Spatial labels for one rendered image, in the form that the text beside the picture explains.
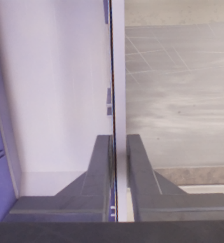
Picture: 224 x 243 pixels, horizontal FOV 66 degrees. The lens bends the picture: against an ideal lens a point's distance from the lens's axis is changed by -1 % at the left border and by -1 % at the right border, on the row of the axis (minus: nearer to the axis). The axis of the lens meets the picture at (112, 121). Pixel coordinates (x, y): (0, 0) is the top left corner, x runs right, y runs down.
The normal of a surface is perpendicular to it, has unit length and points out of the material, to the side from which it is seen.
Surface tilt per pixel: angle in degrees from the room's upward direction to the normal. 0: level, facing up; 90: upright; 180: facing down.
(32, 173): 28
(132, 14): 0
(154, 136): 0
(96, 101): 0
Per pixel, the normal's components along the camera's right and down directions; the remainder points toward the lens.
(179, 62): -0.02, 0.29
